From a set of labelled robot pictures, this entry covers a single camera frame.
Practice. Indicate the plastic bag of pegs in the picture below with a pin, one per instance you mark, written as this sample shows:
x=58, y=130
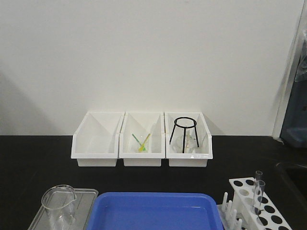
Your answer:
x=301, y=72

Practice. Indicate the blue-grey pegboard drying rack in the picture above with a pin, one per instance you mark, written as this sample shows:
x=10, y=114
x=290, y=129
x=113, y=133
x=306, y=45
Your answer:
x=294, y=129

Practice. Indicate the white middle storage bin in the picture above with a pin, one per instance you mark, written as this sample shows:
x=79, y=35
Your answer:
x=142, y=139

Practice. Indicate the white test tube rack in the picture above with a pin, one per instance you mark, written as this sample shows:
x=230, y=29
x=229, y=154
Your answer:
x=250, y=208

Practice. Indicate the black lab sink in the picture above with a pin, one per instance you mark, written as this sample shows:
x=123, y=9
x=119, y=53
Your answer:
x=295, y=177

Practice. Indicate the green yellow droppers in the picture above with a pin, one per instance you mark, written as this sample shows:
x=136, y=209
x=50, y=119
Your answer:
x=142, y=146

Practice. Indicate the grey plastic tray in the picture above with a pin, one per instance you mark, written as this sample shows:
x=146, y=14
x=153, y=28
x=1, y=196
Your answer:
x=83, y=206

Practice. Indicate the black metal tripod stand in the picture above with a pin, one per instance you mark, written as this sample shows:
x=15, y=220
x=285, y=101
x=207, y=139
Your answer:
x=188, y=125

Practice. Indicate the clear glass test tube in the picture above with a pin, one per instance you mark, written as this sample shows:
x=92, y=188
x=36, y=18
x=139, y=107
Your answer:
x=257, y=197

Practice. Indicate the test tube in rack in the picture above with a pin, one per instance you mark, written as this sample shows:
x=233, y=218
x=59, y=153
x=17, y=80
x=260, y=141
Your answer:
x=258, y=176

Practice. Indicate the glassware in right bin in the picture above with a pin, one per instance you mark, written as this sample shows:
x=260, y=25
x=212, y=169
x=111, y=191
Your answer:
x=190, y=145

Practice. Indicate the white right storage bin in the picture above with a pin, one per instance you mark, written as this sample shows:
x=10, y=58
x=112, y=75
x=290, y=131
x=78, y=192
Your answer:
x=205, y=151

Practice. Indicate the white left storage bin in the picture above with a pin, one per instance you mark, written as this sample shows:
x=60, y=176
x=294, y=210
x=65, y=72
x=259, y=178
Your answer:
x=95, y=143

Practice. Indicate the glass beaker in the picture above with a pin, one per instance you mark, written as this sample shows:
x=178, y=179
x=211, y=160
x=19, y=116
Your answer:
x=59, y=205

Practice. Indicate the blue plastic tray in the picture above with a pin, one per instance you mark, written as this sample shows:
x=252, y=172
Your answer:
x=154, y=211

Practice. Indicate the white storage bin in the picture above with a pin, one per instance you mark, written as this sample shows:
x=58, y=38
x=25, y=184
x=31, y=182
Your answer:
x=205, y=151
x=142, y=139
x=95, y=143

